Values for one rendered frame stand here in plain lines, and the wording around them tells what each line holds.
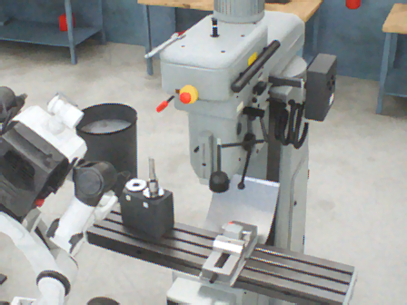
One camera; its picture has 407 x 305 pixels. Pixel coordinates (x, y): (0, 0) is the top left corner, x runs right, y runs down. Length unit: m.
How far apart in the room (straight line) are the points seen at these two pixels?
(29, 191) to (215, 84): 0.69
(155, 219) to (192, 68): 0.90
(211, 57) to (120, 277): 2.23
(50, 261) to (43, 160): 0.56
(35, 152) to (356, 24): 4.92
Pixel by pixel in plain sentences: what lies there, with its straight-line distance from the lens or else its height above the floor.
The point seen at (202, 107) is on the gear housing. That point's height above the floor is 1.66.
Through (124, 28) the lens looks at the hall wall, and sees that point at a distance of 7.50.
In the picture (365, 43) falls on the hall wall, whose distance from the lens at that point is 6.46.
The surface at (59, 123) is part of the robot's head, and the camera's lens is 2.01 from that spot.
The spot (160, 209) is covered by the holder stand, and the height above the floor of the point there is 1.07.
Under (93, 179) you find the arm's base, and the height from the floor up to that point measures 1.56.
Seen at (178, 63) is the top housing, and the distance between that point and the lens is 1.96.
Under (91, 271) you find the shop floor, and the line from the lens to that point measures 3.93.
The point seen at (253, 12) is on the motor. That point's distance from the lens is 2.25.
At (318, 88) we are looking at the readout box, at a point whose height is 1.66.
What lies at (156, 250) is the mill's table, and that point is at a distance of 2.62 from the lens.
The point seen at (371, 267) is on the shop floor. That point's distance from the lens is 4.00.
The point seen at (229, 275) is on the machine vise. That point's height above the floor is 0.98.
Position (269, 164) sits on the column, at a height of 1.16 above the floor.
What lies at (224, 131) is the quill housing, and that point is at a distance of 2.16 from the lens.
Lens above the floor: 2.60
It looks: 30 degrees down
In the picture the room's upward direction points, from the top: 4 degrees counter-clockwise
